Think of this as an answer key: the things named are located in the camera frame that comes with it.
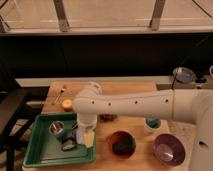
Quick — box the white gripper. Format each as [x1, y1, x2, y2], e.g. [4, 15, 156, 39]
[77, 114, 97, 133]

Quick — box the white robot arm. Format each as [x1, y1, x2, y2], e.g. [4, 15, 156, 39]
[73, 82, 213, 171]

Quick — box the bunch of dark grapes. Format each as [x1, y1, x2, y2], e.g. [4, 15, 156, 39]
[100, 114, 117, 122]

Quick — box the orange fruit toy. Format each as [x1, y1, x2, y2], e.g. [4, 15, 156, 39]
[61, 99, 73, 112]

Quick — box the small metal cup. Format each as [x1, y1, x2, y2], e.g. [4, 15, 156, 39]
[49, 121, 64, 136]

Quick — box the green plastic tray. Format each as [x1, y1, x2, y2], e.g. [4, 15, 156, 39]
[24, 113, 96, 168]

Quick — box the metal fork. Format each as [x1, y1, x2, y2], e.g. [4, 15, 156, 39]
[52, 84, 67, 105]

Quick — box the red transparent bowl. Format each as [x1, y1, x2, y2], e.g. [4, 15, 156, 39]
[107, 131, 136, 160]

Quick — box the green sponge in bowl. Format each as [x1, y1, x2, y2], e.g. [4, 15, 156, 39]
[112, 140, 135, 155]

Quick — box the white cup with blue ball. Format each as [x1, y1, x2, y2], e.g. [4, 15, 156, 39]
[144, 118, 161, 134]

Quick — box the black side table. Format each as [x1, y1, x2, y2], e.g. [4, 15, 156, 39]
[0, 89, 42, 171]

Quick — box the purple bowl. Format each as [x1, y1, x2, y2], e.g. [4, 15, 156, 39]
[153, 133, 186, 167]

